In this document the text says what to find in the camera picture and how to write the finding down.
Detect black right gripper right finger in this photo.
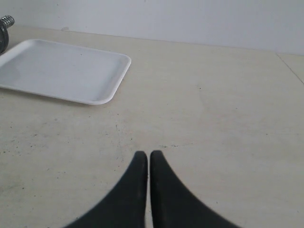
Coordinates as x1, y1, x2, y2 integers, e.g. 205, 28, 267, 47
150, 151, 238, 228

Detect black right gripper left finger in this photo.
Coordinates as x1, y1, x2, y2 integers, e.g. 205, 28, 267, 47
67, 151, 148, 228

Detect black weight plate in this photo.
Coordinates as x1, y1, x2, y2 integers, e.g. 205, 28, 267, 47
0, 22, 9, 54

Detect chrome threaded dumbbell bar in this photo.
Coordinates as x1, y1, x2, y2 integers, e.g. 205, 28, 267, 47
0, 15, 15, 29

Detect white plastic tray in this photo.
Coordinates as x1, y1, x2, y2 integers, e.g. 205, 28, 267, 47
0, 39, 132, 105

